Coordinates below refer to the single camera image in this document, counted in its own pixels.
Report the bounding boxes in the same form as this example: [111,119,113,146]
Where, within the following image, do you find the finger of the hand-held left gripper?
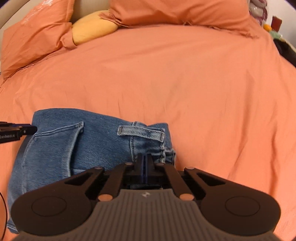
[13,124,38,136]

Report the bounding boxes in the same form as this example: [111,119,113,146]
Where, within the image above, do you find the bed with orange sheet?
[0,23,296,241]

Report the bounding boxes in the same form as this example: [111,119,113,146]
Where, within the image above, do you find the red cup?
[271,15,283,31]

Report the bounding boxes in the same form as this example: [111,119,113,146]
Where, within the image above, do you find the yellow cushion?
[71,10,120,46]

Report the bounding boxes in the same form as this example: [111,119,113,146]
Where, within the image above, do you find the black cable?
[0,192,9,223]

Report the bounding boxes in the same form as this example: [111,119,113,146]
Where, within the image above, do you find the black jacket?
[273,38,296,68]

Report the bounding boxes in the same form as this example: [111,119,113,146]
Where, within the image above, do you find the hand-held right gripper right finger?
[145,154,226,201]

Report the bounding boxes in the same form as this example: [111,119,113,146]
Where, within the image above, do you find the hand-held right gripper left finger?
[57,154,144,202]

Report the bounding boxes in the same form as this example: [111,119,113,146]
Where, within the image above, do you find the pink plush bear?
[247,0,269,25]

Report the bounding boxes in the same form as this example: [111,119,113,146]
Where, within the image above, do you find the blue denim pants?
[7,108,176,235]

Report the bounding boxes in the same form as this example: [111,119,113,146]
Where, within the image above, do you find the green box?
[269,30,284,40]

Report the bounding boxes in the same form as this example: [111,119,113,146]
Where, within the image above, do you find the orange embroidered pillow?
[0,0,78,80]
[99,0,260,39]

